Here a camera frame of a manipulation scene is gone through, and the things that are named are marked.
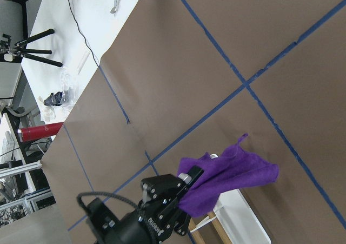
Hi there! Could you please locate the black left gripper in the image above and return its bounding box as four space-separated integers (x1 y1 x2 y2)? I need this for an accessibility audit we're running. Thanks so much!
138 166 203 240

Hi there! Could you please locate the purple towel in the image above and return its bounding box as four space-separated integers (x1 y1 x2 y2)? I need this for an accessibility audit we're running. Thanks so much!
177 134 279 217

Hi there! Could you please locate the wooden rack rod far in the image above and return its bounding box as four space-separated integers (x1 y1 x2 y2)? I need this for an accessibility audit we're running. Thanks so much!
207 212 232 244

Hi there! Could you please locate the white rack base tray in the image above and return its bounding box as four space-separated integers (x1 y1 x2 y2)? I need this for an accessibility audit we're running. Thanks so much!
214 189 271 243

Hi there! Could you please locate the red cylinder tube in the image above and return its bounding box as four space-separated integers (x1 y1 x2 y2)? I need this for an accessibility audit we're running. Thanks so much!
17 122 64 142

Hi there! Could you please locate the clear plastic bag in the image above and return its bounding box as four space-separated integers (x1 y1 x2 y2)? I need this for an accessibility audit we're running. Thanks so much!
58 51 90 112

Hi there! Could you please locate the black tripod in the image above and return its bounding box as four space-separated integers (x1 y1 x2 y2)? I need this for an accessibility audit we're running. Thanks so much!
1 29 63 68

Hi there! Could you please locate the aluminium frame post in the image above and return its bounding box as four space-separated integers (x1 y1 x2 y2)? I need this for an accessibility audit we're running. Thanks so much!
1 161 42 178

